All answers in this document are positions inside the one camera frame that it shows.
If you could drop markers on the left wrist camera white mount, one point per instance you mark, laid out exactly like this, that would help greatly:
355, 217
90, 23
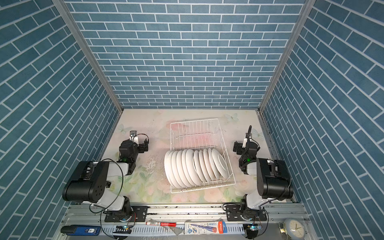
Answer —
134, 137

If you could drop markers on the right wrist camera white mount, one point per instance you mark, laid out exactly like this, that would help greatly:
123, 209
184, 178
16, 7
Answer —
248, 137

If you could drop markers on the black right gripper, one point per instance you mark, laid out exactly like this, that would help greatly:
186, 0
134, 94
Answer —
248, 143

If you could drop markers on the white plate green red rim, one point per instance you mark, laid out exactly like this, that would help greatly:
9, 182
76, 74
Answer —
175, 171

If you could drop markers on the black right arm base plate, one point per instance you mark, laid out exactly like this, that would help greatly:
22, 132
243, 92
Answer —
235, 213

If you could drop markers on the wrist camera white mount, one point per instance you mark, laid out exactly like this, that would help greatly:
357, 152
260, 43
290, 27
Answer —
134, 137
248, 137

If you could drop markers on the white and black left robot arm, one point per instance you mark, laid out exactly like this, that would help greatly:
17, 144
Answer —
89, 181

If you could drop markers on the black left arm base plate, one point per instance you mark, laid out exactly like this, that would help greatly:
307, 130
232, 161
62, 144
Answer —
134, 214

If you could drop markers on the white analog clock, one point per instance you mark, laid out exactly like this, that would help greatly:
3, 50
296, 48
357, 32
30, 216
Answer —
292, 229

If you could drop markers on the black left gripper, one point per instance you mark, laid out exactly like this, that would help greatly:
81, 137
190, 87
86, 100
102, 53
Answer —
143, 145

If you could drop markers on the white slotted cable duct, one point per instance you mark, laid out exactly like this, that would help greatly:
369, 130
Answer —
146, 230

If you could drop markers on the aluminium rail frame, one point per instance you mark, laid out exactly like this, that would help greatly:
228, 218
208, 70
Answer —
181, 213

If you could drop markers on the blue white red box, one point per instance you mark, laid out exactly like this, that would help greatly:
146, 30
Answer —
205, 228

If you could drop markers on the blue black handheld device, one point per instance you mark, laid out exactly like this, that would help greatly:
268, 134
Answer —
81, 230

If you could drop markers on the white wire dish rack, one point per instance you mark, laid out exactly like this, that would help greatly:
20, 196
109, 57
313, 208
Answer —
198, 135

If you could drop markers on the small circuit board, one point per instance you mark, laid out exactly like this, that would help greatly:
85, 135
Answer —
253, 227
123, 230

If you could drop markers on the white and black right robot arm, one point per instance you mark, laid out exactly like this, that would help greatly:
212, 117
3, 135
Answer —
273, 178

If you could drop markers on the red marker pen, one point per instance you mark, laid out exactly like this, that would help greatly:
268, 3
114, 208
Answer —
161, 224

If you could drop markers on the white plate green rim text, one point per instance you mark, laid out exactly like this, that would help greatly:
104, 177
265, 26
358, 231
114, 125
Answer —
169, 171

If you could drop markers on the small circuit board left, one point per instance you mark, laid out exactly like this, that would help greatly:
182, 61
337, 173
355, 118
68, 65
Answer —
123, 230

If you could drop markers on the small circuit board right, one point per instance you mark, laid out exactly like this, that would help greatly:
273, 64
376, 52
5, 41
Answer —
253, 227

